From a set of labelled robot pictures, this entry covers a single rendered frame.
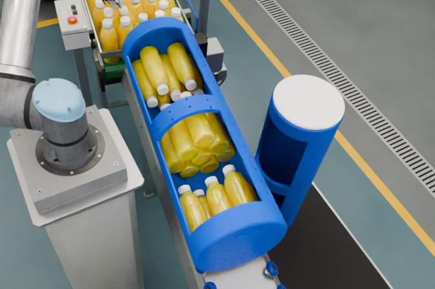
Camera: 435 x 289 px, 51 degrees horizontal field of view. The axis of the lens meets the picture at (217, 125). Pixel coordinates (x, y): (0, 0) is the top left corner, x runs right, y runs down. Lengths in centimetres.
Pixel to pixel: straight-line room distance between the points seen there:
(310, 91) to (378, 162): 135
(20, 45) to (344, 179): 214
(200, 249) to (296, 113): 70
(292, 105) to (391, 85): 192
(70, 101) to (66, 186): 25
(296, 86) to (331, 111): 17
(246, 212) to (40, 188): 55
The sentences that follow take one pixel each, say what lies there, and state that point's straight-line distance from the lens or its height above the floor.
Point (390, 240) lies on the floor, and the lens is 281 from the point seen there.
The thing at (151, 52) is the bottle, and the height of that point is 115.
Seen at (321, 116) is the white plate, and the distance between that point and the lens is 175.
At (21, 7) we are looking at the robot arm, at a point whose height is 156.
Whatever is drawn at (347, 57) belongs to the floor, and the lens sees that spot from 366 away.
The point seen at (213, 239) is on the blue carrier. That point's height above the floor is 120.
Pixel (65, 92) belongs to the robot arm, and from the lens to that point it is 119.
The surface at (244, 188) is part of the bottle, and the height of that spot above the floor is 114.
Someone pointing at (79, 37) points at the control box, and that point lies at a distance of 193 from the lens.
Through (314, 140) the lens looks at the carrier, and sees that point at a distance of 176.
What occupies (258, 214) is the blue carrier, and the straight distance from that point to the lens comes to 124.
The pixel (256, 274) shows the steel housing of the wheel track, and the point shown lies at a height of 93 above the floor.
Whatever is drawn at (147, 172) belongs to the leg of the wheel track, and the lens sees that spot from 242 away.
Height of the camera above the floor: 231
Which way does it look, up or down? 51 degrees down
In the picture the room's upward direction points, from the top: 8 degrees clockwise
